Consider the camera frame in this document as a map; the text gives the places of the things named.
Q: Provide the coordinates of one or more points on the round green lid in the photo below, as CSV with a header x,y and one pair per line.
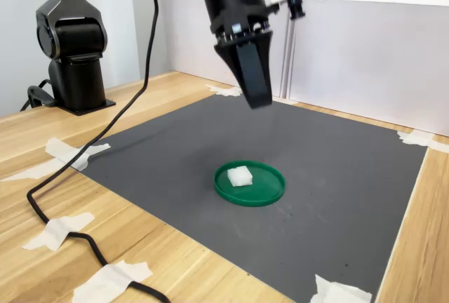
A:
x,y
266,187

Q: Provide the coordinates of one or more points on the small white plastic terminal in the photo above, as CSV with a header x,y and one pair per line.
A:
x,y
240,176

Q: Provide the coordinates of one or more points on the dark grey mat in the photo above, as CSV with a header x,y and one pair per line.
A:
x,y
168,155

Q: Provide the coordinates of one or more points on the white tape piece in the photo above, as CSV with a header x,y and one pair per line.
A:
x,y
417,140
336,292
63,152
224,90
56,231
108,280

